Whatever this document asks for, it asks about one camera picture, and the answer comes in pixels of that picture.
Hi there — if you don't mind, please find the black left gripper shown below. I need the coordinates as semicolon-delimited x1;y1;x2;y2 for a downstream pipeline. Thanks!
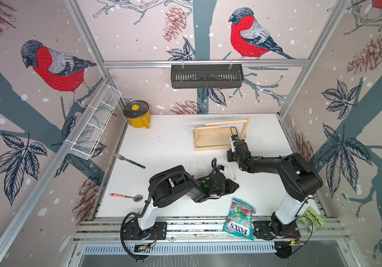
209;180;241;197

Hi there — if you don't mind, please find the wooden jewelry display stand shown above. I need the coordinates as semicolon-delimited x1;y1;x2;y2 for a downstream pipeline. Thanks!
194;118;250;152

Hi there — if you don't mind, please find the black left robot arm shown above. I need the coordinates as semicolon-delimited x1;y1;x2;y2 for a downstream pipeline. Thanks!
120;159;240;240

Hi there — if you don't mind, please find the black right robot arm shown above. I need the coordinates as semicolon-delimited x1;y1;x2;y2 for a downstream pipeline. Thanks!
227;140;323;237

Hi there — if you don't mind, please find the Fox's candy bag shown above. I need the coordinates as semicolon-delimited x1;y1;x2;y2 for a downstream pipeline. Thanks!
223;198;256;241

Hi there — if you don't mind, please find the green paper label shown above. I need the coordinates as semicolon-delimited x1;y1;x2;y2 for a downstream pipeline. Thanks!
298;206;326;230

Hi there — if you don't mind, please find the red pen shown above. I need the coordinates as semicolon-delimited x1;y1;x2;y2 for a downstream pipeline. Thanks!
109;193;143;202

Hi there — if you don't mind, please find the yellow pot with lid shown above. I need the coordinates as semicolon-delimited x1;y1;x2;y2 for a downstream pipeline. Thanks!
123;101;151;129

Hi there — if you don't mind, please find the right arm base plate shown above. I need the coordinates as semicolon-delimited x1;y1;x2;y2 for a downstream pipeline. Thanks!
252;220;301;241

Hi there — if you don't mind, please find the black hanging wire basket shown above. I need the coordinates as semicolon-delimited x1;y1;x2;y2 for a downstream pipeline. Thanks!
171;64;244;89

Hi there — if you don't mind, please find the aluminium front rail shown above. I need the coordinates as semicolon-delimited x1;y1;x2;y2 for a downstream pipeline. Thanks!
71;217;351;243

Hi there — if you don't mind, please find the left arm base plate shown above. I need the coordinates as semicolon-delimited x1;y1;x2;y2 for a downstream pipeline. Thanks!
120;221;167;240

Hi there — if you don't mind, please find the fork with green handle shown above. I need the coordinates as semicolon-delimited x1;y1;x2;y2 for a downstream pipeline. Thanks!
114;153;146;169

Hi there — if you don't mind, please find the white wire wall shelf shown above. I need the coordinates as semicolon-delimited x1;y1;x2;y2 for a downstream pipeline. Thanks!
69;84;122;160

